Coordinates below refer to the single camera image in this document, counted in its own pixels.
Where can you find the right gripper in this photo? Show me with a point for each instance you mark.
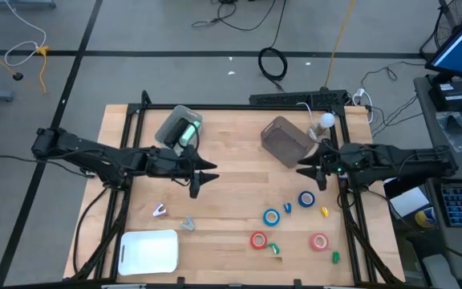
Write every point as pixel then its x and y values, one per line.
pixel 333 160

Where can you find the purple staple remover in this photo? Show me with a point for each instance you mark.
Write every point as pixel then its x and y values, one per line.
pixel 159 210

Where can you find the white plastic bin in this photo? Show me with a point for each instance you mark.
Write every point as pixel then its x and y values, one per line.
pixel 148 253

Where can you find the black floor fan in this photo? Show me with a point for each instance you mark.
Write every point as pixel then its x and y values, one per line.
pixel 449 24

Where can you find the black stapler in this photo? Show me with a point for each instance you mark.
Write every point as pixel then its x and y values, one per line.
pixel 176 132

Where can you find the white paper sheet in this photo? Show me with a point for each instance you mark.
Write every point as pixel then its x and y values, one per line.
pixel 409 200

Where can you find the pink tape roll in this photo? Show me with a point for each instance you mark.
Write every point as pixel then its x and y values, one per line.
pixel 313 242

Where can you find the black perforated case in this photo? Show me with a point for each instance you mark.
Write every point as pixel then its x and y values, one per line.
pixel 329 98
pixel 279 99

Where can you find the black mini computer box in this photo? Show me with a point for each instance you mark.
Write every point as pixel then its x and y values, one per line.
pixel 451 96

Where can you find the green staple remover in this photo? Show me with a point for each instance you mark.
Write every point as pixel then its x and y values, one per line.
pixel 336 257
pixel 275 249

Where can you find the grey chair seat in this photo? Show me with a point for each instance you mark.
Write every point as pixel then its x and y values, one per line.
pixel 441 273

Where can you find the grey-blue staple remover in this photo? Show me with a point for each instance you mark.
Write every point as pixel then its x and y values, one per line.
pixel 189 225

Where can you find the grey desk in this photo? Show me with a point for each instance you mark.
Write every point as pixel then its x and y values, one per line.
pixel 427 132

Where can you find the dark translucent plastic bin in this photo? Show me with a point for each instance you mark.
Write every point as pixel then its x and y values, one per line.
pixel 285 140

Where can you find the white bulb table lamp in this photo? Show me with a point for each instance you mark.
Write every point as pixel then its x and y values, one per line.
pixel 327 119

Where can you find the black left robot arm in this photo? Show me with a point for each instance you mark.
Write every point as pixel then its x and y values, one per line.
pixel 94 154

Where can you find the pale translucent plastic bin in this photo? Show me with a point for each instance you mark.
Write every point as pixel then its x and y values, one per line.
pixel 175 112

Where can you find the mint green stapler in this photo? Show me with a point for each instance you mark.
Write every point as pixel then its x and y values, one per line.
pixel 191 134

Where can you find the yellow round object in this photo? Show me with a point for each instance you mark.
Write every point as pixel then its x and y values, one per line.
pixel 423 218

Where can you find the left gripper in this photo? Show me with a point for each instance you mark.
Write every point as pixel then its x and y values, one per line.
pixel 167 164

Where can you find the light blue tape roll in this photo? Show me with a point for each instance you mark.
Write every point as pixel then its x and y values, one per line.
pixel 264 217

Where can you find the dark blue tape roll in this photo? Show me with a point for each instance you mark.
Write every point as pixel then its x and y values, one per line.
pixel 300 199

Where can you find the yellow staple remover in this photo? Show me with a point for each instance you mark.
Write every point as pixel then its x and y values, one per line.
pixel 325 211

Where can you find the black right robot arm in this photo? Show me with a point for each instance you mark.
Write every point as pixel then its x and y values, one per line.
pixel 407 160

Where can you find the blue staple remover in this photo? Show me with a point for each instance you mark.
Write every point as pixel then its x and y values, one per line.
pixel 287 208

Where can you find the red tape roll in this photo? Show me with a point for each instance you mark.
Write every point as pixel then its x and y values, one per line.
pixel 252 241

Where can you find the clear plastic bag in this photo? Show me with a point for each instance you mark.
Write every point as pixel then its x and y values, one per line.
pixel 455 132

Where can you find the black aluminium rig frame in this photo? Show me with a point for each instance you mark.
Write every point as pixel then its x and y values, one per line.
pixel 235 107

